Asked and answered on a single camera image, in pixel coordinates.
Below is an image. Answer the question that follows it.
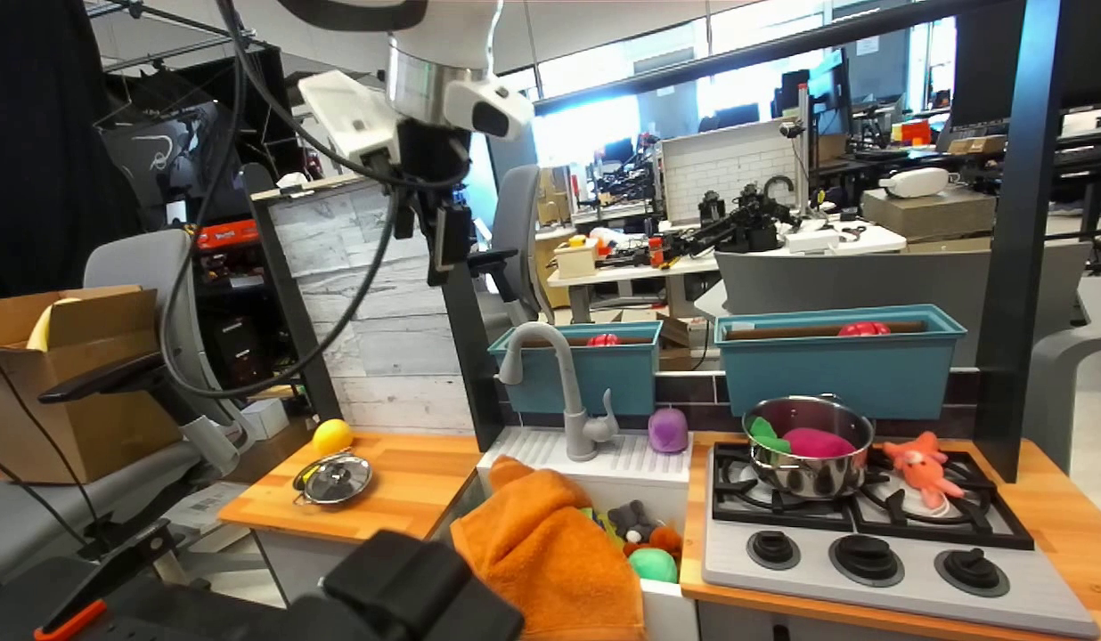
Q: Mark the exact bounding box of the green plush toy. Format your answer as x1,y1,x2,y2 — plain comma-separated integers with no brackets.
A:
626,542,684,586

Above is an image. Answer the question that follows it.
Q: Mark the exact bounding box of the grey office chair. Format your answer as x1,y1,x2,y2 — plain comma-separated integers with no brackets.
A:
33,224,293,573

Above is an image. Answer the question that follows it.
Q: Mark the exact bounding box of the flat red toy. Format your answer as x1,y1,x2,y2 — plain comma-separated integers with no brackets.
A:
837,318,896,343

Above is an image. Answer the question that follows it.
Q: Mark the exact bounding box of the black stove grate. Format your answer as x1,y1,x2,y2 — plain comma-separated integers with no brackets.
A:
704,436,1037,553

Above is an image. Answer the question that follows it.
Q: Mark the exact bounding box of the pink toy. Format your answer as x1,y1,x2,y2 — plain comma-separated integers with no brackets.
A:
782,423,863,463

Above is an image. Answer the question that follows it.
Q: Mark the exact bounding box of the orange handled black clamp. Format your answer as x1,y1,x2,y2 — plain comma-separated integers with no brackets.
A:
27,521,185,641

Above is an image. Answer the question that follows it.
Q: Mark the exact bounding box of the black metal kitchen frame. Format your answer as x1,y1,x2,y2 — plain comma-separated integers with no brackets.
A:
434,0,1101,483

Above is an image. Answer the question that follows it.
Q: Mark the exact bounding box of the white rounded device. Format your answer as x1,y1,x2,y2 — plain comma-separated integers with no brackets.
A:
877,163,956,203

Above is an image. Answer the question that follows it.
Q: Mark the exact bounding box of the grey toy faucet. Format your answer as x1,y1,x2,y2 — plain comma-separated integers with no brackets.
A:
495,318,630,467

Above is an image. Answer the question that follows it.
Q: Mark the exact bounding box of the orange cloth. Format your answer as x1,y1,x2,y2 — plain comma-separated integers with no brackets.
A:
444,453,650,641

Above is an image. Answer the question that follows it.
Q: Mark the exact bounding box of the wooden toy kitchen unit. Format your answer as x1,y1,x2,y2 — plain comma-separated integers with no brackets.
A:
213,420,1101,641

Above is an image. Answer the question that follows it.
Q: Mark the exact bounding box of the small teal planter box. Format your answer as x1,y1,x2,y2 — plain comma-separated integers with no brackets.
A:
489,318,666,420

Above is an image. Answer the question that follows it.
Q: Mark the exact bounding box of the green leaf toy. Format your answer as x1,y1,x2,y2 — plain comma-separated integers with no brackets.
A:
746,414,798,459

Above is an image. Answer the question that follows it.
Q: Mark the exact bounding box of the white board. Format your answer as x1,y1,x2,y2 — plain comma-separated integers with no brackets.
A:
659,116,811,228

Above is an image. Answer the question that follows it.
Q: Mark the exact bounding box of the white toy sink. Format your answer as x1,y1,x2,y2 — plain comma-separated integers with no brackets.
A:
474,420,702,641

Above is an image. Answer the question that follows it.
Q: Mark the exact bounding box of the purple toy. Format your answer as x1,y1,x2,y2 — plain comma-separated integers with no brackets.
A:
643,406,696,459

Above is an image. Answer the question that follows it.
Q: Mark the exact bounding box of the large teal planter box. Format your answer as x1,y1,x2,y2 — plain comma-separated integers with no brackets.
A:
710,303,968,423

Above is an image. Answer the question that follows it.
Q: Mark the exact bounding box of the grey background chair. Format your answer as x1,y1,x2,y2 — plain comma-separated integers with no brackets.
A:
486,161,546,327

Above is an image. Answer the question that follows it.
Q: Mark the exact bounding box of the black equipment pile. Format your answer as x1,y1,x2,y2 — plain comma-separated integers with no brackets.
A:
696,173,817,255

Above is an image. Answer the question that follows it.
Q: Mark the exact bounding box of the open cardboard box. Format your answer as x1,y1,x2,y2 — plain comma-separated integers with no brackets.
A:
0,282,185,487

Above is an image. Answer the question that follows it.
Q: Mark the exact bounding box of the yellow lemon toy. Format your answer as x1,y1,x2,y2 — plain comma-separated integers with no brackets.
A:
308,416,360,463

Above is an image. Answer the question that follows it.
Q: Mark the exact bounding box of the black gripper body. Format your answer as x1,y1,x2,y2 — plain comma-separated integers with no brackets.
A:
393,114,474,213

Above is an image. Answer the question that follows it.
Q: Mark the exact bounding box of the red black tool cabinet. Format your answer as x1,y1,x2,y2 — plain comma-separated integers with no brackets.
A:
190,213,293,396

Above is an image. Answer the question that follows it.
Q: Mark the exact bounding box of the black stove knob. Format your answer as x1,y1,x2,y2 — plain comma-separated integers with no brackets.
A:
746,528,806,573
825,530,909,586
930,543,1012,600

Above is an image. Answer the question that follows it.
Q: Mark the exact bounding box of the grey partition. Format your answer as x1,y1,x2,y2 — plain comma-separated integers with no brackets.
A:
710,237,1097,358

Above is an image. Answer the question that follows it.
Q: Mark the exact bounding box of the grey toy stove top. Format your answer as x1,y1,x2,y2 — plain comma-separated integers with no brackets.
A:
698,436,1101,641

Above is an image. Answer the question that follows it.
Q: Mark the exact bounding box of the grey curved seat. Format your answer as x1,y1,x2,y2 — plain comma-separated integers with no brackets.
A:
1023,321,1101,478

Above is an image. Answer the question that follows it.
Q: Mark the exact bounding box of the black rounded block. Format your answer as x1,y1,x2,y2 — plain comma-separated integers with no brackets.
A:
317,528,532,641

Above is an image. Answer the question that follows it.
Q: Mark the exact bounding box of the small silver pan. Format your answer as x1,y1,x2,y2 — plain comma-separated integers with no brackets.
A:
290,447,379,511

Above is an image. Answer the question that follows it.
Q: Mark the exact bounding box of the flat tan box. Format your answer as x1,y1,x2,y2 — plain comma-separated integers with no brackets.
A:
858,186,1001,249

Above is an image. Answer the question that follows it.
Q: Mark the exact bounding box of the yellow white box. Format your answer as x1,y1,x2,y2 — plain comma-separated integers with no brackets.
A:
550,232,602,283

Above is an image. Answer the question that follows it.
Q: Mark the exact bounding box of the silver pot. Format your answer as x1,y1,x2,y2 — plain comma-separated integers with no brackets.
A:
738,393,879,503

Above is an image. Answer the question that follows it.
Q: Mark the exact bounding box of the black plush toy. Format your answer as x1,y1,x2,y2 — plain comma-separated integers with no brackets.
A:
605,498,663,549

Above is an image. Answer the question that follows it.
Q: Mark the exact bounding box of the grey wood plank panel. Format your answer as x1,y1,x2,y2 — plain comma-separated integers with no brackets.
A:
246,173,489,440

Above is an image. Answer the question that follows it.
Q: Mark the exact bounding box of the orange lobster plush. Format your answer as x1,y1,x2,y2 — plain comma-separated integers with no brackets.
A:
877,427,976,511

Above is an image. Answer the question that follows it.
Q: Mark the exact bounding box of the orange brown plush toy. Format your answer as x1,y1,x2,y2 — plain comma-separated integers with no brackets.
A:
644,522,687,561

